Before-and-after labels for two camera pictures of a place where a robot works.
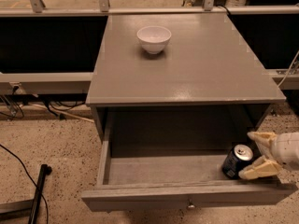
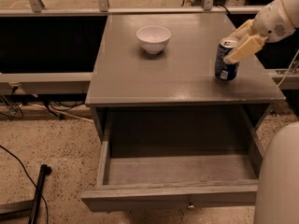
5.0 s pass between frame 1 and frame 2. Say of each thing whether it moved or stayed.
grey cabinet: stayed
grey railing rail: stayed
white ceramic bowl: stayed
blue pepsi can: moved
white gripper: moved
